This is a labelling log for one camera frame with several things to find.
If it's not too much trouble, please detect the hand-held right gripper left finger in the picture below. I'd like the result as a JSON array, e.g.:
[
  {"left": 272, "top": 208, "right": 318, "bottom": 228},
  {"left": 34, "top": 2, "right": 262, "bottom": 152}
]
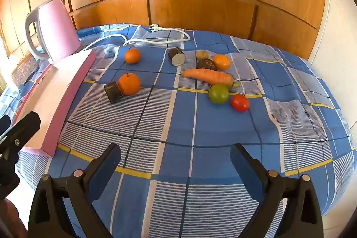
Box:
[{"left": 28, "top": 143, "right": 122, "bottom": 238}]

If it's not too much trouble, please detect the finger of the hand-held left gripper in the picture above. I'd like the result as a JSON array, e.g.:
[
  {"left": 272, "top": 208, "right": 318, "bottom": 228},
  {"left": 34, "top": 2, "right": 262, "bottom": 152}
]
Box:
[
  {"left": 0, "top": 111, "right": 41, "bottom": 155},
  {"left": 0, "top": 116, "right": 11, "bottom": 138}
]

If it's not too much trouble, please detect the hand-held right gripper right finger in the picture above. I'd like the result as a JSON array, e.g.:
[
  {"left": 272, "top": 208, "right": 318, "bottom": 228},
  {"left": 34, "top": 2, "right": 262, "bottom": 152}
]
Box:
[{"left": 230, "top": 143, "right": 324, "bottom": 238}]

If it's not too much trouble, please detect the pink white tray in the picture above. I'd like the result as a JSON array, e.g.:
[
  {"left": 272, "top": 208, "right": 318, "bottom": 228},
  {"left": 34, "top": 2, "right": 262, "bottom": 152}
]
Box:
[{"left": 12, "top": 48, "right": 97, "bottom": 157}]

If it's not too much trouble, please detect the red tomato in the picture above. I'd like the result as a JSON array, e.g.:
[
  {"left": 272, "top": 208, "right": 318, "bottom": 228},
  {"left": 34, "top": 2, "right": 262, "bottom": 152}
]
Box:
[{"left": 230, "top": 94, "right": 250, "bottom": 112}]

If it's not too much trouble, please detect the short dark eggplant piece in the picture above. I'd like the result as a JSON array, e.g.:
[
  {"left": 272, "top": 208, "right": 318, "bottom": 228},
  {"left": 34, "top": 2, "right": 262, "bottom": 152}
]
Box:
[{"left": 104, "top": 81, "right": 123, "bottom": 103}]

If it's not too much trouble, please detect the green apple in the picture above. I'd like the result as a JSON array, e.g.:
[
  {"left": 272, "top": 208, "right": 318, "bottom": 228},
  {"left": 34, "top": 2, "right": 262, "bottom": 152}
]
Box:
[{"left": 209, "top": 84, "right": 229, "bottom": 104}]

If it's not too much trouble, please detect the large orange with stem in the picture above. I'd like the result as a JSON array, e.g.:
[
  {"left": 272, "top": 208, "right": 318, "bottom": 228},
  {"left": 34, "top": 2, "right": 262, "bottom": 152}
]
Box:
[{"left": 118, "top": 73, "right": 141, "bottom": 96}]

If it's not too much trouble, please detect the orange carrot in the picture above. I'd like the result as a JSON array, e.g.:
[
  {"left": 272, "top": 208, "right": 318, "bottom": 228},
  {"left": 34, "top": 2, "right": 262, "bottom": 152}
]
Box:
[{"left": 181, "top": 68, "right": 240, "bottom": 88}]

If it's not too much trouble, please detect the small orange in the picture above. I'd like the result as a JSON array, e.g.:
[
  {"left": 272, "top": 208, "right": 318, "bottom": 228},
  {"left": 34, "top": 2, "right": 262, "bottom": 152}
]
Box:
[{"left": 124, "top": 48, "right": 141, "bottom": 64}]

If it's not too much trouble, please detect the patterned cardboard box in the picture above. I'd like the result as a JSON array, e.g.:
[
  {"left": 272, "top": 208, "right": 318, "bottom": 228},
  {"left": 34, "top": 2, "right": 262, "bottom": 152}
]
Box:
[{"left": 10, "top": 55, "right": 38, "bottom": 86}]

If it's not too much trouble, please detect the blue checked bedsheet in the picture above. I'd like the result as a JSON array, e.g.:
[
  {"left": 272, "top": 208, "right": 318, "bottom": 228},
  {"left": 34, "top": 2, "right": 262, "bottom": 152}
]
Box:
[{"left": 0, "top": 23, "right": 357, "bottom": 238}]

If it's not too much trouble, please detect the pink electric kettle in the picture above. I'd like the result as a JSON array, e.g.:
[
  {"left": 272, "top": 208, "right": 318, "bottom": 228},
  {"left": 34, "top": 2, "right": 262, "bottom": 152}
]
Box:
[{"left": 25, "top": 0, "right": 82, "bottom": 63}]

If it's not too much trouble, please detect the orange mandarin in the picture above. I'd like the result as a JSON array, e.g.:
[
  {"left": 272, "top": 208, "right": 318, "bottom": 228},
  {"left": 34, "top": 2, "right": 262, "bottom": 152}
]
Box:
[{"left": 213, "top": 54, "right": 231, "bottom": 70}]

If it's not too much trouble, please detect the dark purple passion fruit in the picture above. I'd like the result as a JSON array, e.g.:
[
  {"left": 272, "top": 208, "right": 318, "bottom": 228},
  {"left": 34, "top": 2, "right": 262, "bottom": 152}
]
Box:
[{"left": 196, "top": 58, "right": 218, "bottom": 71}]

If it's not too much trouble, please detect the eggplant half with white cut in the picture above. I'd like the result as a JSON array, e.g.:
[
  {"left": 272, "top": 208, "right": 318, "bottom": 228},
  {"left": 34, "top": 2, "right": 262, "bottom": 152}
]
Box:
[{"left": 168, "top": 47, "right": 186, "bottom": 66}]

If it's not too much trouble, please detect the white power cable with plug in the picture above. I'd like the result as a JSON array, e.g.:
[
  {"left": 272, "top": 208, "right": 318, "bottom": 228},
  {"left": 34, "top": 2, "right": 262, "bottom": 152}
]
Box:
[{"left": 81, "top": 24, "right": 191, "bottom": 50}]

